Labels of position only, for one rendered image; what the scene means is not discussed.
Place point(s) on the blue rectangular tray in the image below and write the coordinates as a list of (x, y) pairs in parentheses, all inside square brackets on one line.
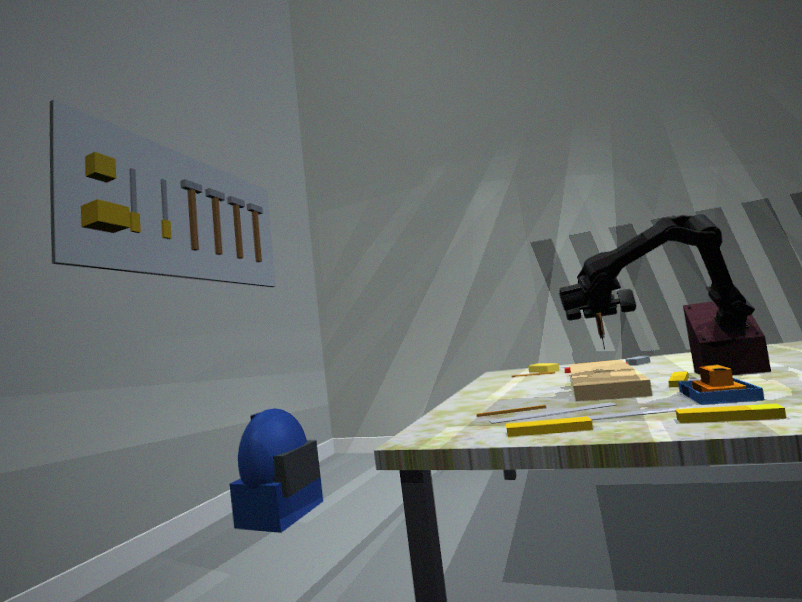
[(751, 393)]

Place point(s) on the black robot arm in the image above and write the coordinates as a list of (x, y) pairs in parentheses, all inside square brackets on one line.
[(597, 279)]

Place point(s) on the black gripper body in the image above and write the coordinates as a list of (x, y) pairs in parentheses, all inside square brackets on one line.
[(626, 301)]

